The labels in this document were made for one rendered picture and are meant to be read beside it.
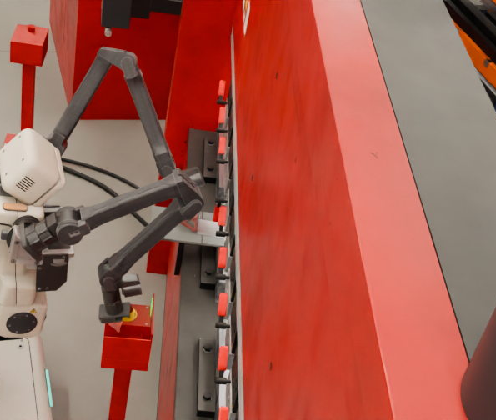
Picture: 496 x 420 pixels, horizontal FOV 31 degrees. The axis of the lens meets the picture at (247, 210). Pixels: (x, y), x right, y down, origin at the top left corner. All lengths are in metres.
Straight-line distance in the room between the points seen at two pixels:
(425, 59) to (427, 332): 0.70
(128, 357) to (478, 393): 2.24
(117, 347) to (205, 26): 1.40
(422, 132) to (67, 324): 2.99
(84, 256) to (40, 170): 1.81
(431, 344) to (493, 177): 0.39
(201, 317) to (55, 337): 1.23
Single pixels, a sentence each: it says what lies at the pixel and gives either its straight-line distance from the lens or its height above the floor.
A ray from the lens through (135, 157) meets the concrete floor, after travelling 5.25.
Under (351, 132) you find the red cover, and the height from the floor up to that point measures 2.30.
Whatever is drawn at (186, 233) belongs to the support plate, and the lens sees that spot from 3.14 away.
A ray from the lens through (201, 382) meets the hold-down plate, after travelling 2.78.
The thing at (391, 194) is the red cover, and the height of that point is 2.30.
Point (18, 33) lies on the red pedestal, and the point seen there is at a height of 0.80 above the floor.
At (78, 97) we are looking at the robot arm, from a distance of 3.01.
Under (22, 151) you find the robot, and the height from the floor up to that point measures 1.37.
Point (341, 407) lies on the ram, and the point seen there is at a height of 2.09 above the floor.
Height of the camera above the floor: 2.96
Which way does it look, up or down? 36 degrees down
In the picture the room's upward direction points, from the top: 12 degrees clockwise
